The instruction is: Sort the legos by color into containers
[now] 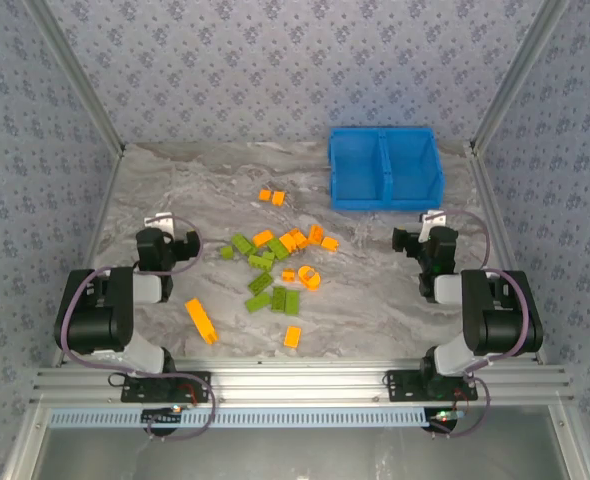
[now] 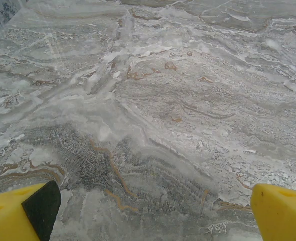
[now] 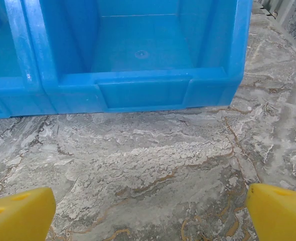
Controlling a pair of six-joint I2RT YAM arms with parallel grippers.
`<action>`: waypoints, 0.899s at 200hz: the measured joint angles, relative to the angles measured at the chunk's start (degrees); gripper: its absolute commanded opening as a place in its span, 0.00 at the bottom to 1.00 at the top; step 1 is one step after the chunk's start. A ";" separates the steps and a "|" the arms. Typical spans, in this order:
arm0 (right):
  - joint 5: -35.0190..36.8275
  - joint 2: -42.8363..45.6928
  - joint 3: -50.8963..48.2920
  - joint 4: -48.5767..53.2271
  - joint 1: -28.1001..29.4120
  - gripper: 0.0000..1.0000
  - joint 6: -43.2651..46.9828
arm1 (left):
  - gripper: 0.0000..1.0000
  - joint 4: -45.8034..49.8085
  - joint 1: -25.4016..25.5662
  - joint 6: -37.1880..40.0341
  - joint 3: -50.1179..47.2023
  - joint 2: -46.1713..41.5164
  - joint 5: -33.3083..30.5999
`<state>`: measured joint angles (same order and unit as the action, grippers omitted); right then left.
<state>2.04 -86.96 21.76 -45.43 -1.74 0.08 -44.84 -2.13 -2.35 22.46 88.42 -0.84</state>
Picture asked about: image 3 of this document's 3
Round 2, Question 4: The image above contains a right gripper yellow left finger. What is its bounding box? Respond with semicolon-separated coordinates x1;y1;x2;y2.
0;187;56;241

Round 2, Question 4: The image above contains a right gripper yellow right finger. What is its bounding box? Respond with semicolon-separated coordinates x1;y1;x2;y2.
245;183;296;241

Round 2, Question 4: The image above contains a blue plastic storage bin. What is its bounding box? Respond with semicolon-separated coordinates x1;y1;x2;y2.
0;0;56;120
21;0;253;115

